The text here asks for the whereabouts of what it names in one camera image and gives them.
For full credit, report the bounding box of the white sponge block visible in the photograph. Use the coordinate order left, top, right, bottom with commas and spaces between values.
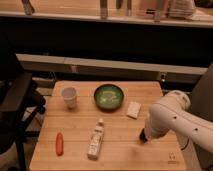
127, 102, 141, 119

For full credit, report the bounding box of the green bowl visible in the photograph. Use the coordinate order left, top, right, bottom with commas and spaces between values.
94, 84, 124, 110

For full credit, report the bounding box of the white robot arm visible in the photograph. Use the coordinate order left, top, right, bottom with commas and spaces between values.
144, 90, 213, 153

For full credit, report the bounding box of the white plastic bottle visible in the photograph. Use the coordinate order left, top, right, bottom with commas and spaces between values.
87, 118, 104, 160

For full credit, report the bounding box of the orange carrot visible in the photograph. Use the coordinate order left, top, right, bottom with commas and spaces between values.
55, 132, 63, 156

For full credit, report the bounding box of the black office chair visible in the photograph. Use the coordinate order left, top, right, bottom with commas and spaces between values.
0, 50, 46, 171

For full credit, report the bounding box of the white paper cup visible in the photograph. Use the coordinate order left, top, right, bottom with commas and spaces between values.
61, 87, 77, 109

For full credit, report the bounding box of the black cable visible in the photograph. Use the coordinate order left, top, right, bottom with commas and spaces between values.
180, 137, 191, 151

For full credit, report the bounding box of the black eraser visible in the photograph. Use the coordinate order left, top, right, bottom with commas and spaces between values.
139, 129, 148, 142

